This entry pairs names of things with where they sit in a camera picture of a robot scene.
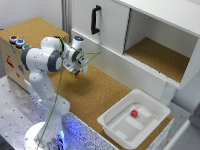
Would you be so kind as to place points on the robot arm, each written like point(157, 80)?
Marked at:
point(41, 83)

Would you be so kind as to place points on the green button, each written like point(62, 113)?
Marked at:
point(26, 47)

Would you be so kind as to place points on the white sliding door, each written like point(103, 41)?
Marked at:
point(111, 25)

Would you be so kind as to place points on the white cabinet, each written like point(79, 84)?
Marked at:
point(156, 20)

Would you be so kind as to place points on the white plastic box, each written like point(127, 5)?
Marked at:
point(146, 110)

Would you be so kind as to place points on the red button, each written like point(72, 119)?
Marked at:
point(13, 39)

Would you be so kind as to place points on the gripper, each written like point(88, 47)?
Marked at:
point(81, 64)

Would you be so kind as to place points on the blue button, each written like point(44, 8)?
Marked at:
point(20, 42)

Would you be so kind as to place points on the wooden drawer box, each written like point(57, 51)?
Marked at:
point(31, 30)

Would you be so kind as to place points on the pink block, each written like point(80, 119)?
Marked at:
point(134, 113)

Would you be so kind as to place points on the yellow block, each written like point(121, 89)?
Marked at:
point(74, 74)

